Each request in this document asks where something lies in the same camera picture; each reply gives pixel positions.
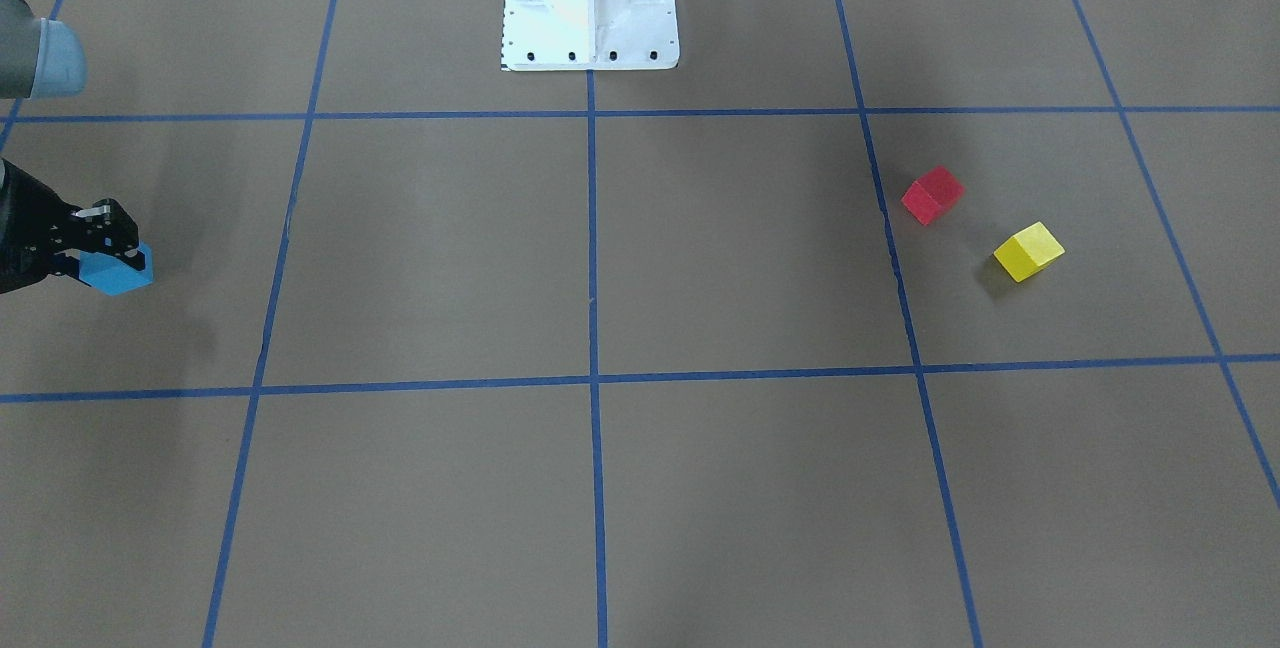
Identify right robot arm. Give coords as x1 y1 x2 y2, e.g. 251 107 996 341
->
1 0 154 296

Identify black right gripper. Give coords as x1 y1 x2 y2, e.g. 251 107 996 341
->
1 160 140 295

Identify white camera pole base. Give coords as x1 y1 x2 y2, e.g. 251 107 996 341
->
500 0 681 70

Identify yellow block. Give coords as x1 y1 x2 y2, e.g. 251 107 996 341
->
993 222 1066 283

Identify blue block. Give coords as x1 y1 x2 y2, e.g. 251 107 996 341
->
78 242 154 296

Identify red block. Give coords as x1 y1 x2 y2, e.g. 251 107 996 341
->
900 165 966 227

